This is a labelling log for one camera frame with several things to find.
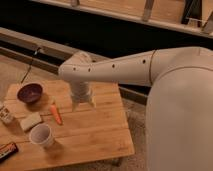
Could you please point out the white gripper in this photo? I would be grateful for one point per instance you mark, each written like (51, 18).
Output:
(81, 92)

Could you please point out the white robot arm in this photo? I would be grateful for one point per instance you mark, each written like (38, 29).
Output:
(179, 110)

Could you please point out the dark purple ceramic bowl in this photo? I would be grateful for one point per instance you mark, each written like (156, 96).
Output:
(30, 93)

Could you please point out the wooden board table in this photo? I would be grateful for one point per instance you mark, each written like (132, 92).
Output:
(87, 134)

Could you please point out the white paper cup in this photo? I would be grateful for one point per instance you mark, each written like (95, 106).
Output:
(41, 135)

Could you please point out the beige sponge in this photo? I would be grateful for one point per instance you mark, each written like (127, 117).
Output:
(30, 121)

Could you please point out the small glass jar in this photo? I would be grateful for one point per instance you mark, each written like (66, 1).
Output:
(5, 115)

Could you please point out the dark candy bar wrapper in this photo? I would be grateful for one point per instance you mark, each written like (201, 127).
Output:
(7, 150)

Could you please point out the grey metal rail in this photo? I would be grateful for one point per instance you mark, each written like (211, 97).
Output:
(24, 43)

